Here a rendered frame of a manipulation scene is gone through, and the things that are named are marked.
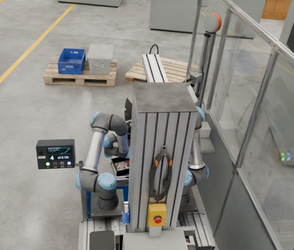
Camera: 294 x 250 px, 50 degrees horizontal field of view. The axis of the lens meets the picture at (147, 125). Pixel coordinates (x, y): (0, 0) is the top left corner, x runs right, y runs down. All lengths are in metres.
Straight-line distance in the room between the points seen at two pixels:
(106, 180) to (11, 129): 2.87
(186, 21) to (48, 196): 5.64
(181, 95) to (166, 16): 6.65
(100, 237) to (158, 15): 7.51
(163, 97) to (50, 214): 2.41
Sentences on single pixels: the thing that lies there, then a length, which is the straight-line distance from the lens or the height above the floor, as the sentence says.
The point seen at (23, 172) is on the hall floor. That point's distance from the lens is 4.02.
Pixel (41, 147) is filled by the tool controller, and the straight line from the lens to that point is 2.35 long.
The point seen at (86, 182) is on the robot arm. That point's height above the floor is 1.24.
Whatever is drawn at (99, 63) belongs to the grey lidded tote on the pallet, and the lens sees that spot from 5.48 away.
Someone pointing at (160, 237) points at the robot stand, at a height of 1.23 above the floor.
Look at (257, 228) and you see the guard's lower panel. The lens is 2.48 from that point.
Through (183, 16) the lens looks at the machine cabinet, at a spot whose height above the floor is 0.41.
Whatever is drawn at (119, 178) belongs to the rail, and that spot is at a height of 0.86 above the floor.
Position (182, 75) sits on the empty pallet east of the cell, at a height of 0.14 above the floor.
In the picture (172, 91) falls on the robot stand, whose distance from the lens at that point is 1.43.
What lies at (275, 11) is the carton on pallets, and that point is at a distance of 10.41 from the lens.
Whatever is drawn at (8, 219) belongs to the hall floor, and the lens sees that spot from 3.60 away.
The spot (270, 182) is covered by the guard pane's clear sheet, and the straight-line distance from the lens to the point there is 2.25.
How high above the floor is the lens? 2.74
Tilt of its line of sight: 36 degrees down
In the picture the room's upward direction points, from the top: 5 degrees clockwise
